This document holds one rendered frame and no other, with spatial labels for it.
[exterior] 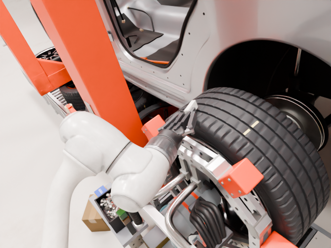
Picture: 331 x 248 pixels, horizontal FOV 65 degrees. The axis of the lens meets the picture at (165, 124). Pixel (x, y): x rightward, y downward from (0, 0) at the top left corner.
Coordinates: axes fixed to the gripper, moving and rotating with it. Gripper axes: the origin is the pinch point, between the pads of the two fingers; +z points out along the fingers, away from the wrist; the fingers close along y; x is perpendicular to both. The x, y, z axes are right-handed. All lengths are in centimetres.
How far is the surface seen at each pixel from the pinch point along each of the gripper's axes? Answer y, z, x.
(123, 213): -49, -15, -46
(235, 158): 15.0, -10.8, -12.3
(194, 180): -0.1, -14.2, -19.4
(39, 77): -214, 85, 9
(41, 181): -204, 20, -74
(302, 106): 28.3, 33.1, -23.0
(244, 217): 16.6, -20.7, -26.7
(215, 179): 10.8, -18.3, -14.2
